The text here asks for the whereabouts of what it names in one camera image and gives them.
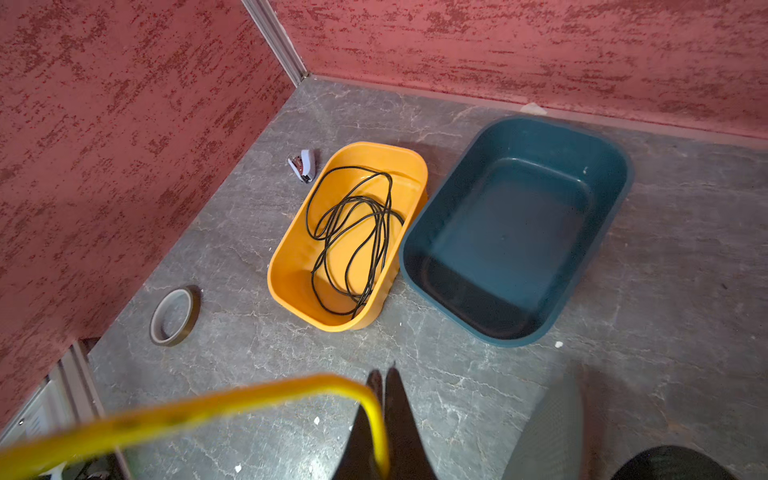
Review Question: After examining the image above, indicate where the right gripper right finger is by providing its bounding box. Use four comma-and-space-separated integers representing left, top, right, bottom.
384, 367, 437, 479

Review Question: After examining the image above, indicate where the yellow cable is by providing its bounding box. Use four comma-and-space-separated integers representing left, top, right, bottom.
0, 374, 391, 480

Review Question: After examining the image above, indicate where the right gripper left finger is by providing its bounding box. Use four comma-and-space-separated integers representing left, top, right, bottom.
332, 406, 382, 480

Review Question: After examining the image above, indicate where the yellow plastic bin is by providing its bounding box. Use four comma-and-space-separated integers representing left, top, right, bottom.
267, 142, 428, 333

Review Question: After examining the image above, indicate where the brown tape roll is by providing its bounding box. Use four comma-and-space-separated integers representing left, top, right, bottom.
149, 285, 201, 347

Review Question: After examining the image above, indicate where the black cable spool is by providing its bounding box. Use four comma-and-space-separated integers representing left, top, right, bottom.
501, 365, 739, 480

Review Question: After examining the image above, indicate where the teal plastic bin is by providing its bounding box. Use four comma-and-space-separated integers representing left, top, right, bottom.
400, 116, 634, 347

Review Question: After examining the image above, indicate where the black cable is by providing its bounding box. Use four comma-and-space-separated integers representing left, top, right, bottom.
305, 165, 406, 319

